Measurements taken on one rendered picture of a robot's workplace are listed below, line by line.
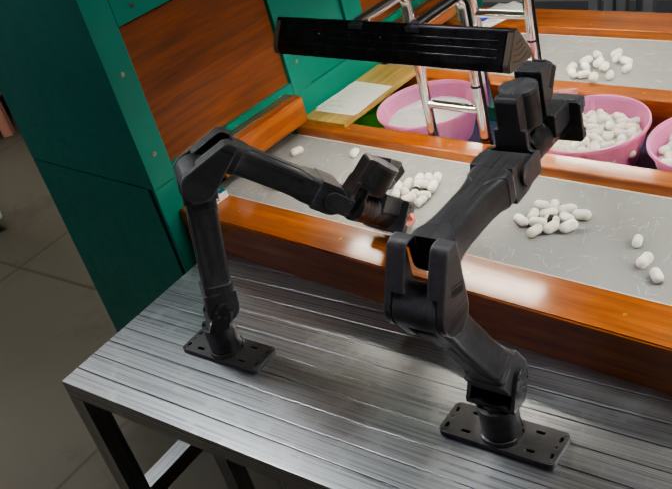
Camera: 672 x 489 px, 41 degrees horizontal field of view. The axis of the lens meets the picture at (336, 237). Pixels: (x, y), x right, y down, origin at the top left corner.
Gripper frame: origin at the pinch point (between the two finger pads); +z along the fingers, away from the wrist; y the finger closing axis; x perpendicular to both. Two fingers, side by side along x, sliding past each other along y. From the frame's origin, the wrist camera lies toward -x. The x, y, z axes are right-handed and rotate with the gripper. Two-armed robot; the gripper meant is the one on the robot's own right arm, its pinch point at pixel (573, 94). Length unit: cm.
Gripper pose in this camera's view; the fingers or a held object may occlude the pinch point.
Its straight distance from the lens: 149.4
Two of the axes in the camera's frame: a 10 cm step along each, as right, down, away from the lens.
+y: -7.9, -1.4, 6.0
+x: 2.3, 8.3, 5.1
